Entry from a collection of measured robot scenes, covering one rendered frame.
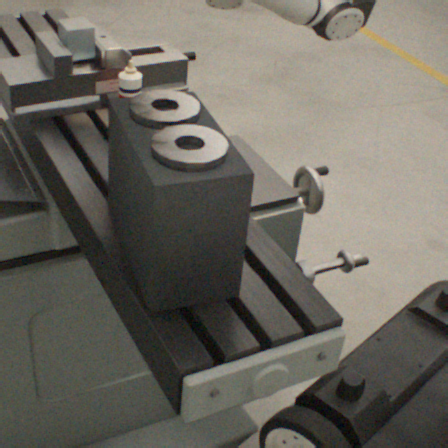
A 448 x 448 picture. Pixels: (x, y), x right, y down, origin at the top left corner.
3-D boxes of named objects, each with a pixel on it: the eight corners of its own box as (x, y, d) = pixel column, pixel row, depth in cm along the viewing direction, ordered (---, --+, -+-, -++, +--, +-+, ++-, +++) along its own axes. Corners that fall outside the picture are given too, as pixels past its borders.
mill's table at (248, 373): (60, 34, 183) (60, 5, 179) (344, 371, 96) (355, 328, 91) (-30, 46, 173) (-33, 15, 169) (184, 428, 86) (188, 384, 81)
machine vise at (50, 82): (159, 64, 152) (161, 15, 146) (190, 94, 142) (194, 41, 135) (-7, 89, 137) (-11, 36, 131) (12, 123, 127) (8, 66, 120)
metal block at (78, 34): (84, 46, 137) (84, 16, 133) (95, 58, 132) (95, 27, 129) (58, 49, 134) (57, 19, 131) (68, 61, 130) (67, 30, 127)
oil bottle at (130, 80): (135, 110, 134) (137, 54, 128) (144, 120, 131) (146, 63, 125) (115, 113, 133) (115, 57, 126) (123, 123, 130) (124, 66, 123)
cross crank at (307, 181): (306, 194, 182) (313, 153, 176) (333, 220, 174) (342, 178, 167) (251, 207, 176) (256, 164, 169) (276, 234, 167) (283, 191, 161)
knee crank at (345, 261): (358, 257, 178) (363, 237, 175) (373, 271, 174) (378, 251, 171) (282, 279, 169) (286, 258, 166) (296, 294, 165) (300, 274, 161)
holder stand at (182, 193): (186, 203, 111) (195, 81, 99) (240, 297, 94) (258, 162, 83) (107, 214, 107) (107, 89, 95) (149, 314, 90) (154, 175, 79)
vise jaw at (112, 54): (108, 42, 142) (108, 23, 140) (132, 66, 133) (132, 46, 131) (79, 46, 140) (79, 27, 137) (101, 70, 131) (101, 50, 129)
